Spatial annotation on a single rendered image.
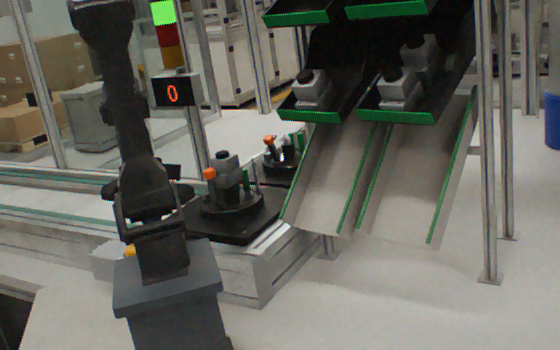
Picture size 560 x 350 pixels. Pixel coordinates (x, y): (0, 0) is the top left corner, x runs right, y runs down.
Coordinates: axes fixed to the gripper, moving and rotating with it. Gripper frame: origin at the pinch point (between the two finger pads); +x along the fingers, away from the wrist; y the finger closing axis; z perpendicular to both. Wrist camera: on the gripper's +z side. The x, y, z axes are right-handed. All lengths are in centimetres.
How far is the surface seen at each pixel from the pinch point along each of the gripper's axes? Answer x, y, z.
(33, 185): 14, 83, 30
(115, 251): 8.2, 11.3, -1.3
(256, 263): 8.6, -19.0, 4.1
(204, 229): 7.1, -2.8, 10.1
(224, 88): 86, 314, 431
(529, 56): -1, -47, 128
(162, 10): -34.5, 16.0, 31.3
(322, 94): -19.5, -30.4, 14.7
